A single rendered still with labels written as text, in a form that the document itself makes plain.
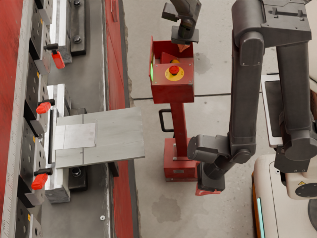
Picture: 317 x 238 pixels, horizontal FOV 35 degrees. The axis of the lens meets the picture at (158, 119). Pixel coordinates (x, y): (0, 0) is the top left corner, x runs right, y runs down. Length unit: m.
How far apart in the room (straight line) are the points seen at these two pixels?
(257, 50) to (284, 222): 1.34
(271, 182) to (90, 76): 0.91
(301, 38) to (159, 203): 1.71
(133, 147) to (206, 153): 0.33
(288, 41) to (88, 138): 0.79
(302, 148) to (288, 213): 1.01
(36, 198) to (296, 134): 0.60
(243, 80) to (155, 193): 1.59
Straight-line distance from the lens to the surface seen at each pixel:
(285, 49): 0.91
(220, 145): 1.20
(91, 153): 1.47
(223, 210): 2.44
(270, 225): 2.12
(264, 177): 2.21
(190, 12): 1.67
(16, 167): 1.08
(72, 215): 1.53
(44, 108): 1.20
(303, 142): 1.13
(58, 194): 1.51
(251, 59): 0.88
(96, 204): 1.53
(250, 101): 1.03
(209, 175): 1.28
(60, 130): 1.54
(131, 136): 1.48
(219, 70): 2.91
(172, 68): 1.87
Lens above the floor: 2.23
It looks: 55 degrees down
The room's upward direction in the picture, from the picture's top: 10 degrees counter-clockwise
